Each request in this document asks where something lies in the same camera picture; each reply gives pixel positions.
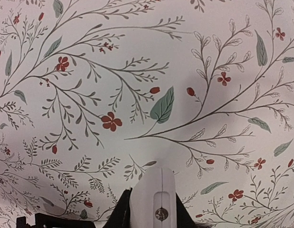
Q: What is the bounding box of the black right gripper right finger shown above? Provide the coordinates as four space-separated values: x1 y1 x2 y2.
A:
176 194 196 228

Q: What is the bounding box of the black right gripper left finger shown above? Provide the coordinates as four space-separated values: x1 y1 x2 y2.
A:
106 188 132 228

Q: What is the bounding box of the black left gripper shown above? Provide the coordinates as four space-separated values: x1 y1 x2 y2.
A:
16 213 96 228

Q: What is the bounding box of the floral patterned table mat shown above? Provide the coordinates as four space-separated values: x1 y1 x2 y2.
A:
0 0 294 228

